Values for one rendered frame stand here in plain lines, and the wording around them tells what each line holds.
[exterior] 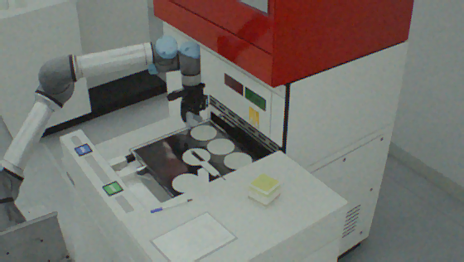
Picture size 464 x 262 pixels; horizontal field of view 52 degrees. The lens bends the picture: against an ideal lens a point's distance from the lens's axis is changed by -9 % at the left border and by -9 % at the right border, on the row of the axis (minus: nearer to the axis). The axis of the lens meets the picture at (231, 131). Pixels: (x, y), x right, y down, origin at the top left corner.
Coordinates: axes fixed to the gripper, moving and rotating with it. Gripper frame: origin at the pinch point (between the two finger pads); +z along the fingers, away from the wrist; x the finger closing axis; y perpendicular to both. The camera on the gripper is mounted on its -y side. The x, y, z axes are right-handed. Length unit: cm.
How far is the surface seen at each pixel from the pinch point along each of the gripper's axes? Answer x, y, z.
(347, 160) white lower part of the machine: 29, 59, 17
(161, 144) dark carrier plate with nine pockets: -14.0, -3.5, 1.3
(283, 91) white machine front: -5.2, 40.4, -28.6
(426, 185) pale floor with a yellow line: 125, 97, 91
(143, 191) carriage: -38.3, 4.2, 3.2
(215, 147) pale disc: -6.2, 15.4, 1.3
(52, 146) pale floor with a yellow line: 50, -148, 91
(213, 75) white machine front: 13.9, 3.9, -16.3
